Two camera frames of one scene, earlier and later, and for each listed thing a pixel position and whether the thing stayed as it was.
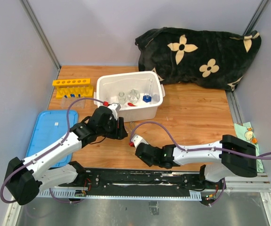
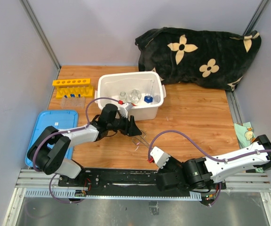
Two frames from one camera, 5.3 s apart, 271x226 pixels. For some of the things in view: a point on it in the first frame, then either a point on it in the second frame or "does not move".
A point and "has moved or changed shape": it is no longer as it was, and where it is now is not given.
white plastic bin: [139, 94] does not move
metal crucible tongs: [132, 127] has moved or changed shape
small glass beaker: [122, 98] does not move
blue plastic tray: [50, 127] does not move
